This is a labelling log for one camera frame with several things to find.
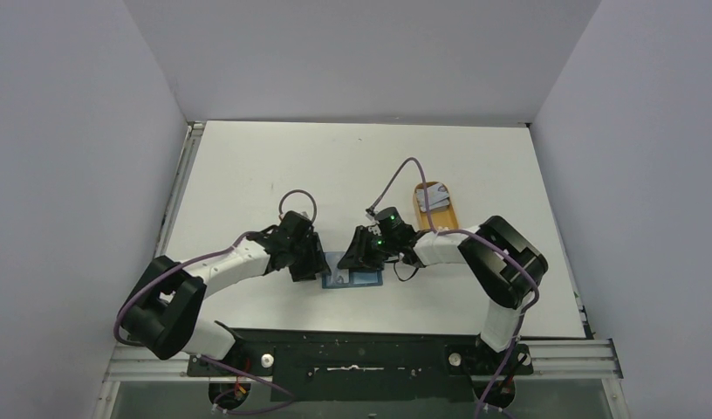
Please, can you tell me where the blue leather card holder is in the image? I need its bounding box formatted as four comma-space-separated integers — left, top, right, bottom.
320, 252, 383, 289

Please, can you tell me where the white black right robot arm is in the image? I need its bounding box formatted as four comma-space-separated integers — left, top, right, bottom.
338, 207, 549, 373

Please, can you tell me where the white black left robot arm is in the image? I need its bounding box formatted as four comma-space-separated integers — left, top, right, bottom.
113, 211, 329, 374

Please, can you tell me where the black thin wire loop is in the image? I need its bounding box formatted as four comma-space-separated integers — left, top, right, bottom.
392, 261, 420, 284

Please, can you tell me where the aluminium frame rail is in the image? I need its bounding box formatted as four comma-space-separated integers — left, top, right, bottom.
94, 329, 630, 418

